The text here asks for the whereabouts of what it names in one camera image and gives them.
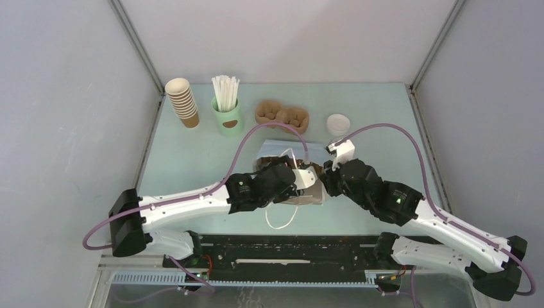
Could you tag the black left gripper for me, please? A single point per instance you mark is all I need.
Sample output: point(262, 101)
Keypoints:
point(289, 192)

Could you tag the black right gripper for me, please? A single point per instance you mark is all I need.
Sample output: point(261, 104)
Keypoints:
point(330, 176)

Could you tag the white paper bag with handles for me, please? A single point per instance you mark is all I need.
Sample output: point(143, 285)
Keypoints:
point(309, 189)

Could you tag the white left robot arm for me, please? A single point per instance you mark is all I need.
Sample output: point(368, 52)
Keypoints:
point(137, 222)

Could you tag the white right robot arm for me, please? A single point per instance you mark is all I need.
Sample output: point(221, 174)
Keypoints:
point(489, 262)

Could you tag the stack of white lids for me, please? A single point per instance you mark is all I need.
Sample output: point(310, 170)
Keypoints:
point(338, 124)

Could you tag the brown cardboard cup carrier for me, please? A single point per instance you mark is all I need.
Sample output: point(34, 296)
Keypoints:
point(268, 111)

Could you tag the green straw holder jar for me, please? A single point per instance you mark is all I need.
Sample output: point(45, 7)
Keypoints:
point(230, 124)

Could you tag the bundle of white wrapped straws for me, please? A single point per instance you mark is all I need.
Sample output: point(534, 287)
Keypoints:
point(226, 89)

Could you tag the stack of brown paper cups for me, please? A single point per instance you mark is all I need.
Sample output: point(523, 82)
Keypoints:
point(180, 95)

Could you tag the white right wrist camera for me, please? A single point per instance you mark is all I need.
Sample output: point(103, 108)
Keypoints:
point(342, 151)

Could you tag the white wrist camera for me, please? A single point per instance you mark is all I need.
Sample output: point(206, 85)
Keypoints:
point(342, 151)
point(305, 178)

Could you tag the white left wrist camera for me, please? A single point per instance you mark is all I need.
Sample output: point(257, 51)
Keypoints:
point(305, 178)

